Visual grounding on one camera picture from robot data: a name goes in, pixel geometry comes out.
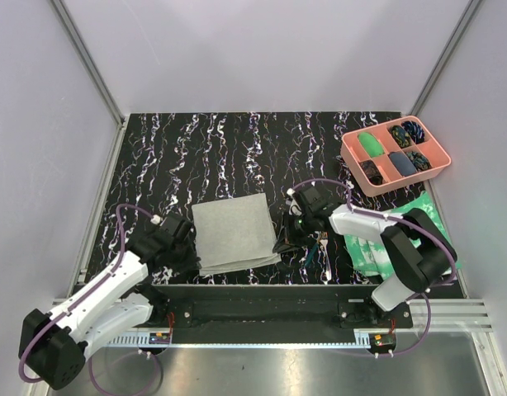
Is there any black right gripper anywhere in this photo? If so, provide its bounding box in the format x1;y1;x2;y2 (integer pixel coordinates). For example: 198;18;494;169
273;210;315;254

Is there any grey cloth napkin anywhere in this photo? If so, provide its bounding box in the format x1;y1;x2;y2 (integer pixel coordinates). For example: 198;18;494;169
192;193;281;276

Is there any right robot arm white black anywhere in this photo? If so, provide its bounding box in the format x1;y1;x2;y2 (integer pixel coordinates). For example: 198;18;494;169
272;186;457;328

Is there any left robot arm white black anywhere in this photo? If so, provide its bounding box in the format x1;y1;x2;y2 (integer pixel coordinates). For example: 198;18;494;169
18;214;199;390

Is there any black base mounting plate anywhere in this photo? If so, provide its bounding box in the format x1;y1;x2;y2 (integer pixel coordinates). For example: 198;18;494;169
158;285;413;347

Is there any silver fork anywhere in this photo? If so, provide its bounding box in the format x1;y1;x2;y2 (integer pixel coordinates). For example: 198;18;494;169
316;232;332;284

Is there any dark brown patterned sock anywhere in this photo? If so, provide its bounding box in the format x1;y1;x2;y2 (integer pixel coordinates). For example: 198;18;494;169
360;160;384;186

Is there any pink divided tray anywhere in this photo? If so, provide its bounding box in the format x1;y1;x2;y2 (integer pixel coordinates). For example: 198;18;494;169
341;115;452;197

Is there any green rolled sock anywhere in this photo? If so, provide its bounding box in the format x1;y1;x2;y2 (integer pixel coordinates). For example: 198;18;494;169
358;132;384;158

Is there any grey blue rolled sock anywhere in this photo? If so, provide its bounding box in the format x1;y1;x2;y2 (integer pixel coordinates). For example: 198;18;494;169
388;152;417;177

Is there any yellow blue patterned sock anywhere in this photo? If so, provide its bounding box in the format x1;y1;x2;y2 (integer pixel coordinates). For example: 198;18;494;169
390;125;411;149

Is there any blue green patterned sock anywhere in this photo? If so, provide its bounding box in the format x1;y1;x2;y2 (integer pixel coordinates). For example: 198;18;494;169
405;151;432;172

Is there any dark blue patterned sock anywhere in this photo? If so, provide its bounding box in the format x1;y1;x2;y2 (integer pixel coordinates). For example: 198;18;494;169
401;120;425;144

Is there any aluminium front rail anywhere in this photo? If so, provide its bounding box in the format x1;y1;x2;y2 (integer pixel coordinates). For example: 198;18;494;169
45;299;496;333

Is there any aluminium frame post left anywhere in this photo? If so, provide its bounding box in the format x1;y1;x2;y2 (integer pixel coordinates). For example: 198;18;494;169
48;0;125;126

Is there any aluminium frame post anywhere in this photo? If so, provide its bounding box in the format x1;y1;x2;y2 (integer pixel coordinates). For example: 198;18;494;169
48;0;125;126
409;0;484;116

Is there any aluminium frame post right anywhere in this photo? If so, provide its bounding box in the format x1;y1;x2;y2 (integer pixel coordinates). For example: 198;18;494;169
409;0;484;116

